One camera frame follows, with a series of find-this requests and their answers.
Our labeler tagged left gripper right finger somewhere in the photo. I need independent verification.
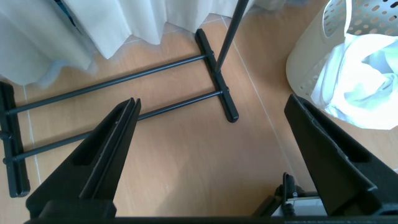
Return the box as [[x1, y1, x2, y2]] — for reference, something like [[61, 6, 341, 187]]
[[284, 94, 398, 217]]

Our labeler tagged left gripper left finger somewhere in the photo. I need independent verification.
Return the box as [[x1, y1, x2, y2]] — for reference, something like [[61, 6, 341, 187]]
[[25, 97, 142, 218]]

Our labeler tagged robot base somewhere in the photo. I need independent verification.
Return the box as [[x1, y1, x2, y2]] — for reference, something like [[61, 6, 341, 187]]
[[251, 172, 329, 218]]

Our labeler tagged white laundry basket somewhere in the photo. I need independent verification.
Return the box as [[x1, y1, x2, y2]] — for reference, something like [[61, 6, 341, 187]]
[[285, 0, 398, 103]]

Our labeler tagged black clothes rack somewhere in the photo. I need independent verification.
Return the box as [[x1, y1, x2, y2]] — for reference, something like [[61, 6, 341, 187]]
[[0, 0, 250, 198]]

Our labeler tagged white garment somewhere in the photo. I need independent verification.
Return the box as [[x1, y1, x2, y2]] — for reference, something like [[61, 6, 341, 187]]
[[310, 33, 398, 131]]

